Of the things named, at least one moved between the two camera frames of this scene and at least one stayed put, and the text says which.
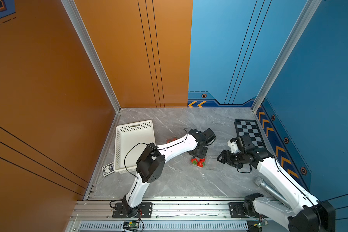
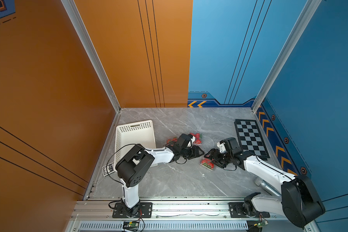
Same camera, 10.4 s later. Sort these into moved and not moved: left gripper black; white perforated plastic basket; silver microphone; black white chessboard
Moved: left gripper black
Not moved: silver microphone; white perforated plastic basket; black white chessboard
